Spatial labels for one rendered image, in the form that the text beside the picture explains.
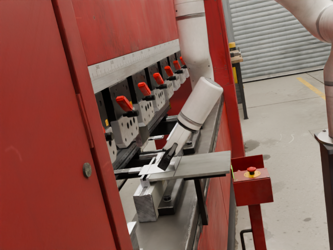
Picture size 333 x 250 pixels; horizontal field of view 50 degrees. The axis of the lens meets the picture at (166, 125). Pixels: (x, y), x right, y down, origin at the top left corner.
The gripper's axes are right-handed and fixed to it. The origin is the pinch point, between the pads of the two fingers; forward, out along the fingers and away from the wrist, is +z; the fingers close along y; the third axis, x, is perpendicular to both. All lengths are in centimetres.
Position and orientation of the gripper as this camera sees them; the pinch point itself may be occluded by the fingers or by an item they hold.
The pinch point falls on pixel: (165, 160)
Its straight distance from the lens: 122.9
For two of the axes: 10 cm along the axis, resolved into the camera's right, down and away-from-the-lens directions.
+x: 8.6, 5.1, -0.2
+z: -4.7, 8.2, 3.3
